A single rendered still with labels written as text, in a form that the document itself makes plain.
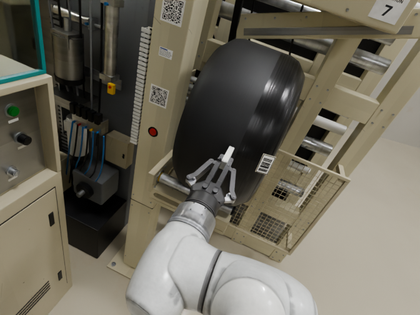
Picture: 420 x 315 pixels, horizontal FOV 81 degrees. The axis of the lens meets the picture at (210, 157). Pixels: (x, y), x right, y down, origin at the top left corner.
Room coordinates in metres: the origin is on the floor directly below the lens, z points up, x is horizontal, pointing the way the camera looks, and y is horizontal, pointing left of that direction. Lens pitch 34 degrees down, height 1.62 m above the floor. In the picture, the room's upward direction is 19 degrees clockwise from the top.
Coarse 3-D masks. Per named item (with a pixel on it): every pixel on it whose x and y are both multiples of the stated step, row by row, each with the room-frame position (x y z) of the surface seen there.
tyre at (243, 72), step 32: (224, 64) 0.74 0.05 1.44; (256, 64) 0.76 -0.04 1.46; (288, 64) 0.80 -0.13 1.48; (192, 96) 0.69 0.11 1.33; (224, 96) 0.67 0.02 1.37; (256, 96) 0.68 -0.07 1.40; (288, 96) 0.70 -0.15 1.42; (192, 128) 0.63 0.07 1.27; (224, 128) 0.62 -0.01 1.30; (256, 128) 0.62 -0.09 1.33; (192, 160) 0.61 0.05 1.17; (256, 160) 0.60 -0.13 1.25; (224, 192) 0.61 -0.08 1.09
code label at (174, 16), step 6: (162, 0) 0.86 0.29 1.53; (168, 0) 0.86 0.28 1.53; (174, 0) 0.86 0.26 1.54; (180, 0) 0.85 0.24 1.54; (162, 6) 0.86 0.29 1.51; (168, 6) 0.86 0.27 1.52; (174, 6) 0.86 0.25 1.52; (180, 6) 0.85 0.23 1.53; (162, 12) 0.86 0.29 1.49; (168, 12) 0.86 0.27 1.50; (174, 12) 0.85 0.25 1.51; (180, 12) 0.85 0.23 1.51; (162, 18) 0.86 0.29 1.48; (168, 18) 0.86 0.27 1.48; (174, 18) 0.85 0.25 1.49; (180, 18) 0.85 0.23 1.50; (174, 24) 0.85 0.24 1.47; (180, 24) 0.85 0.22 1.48
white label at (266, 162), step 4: (264, 156) 0.60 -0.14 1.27; (268, 156) 0.60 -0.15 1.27; (272, 156) 0.61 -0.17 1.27; (260, 160) 0.60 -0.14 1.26; (264, 160) 0.60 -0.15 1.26; (268, 160) 0.60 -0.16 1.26; (272, 160) 0.61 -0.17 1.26; (260, 164) 0.60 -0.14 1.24; (264, 164) 0.60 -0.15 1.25; (268, 164) 0.60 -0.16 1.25; (256, 168) 0.59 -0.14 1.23; (260, 168) 0.59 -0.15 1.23; (264, 168) 0.60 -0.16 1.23; (268, 168) 0.60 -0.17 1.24; (260, 172) 0.59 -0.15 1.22; (264, 172) 0.60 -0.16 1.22; (268, 172) 0.60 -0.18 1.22
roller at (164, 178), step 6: (162, 174) 0.78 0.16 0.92; (168, 174) 0.80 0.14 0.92; (162, 180) 0.76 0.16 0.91; (168, 180) 0.77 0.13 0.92; (174, 180) 0.77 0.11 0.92; (174, 186) 0.76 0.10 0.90; (180, 186) 0.76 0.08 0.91; (186, 192) 0.75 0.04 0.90; (222, 210) 0.72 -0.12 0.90; (228, 210) 0.72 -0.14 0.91
